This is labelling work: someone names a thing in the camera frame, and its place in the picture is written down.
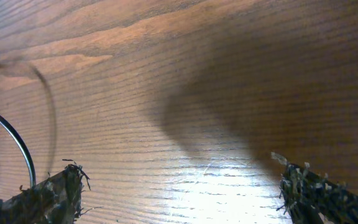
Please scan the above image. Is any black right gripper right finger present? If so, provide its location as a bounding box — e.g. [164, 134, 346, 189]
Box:
[271, 152, 358, 224]

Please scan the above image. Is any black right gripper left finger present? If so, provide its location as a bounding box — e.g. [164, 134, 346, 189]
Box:
[0, 161, 90, 224]

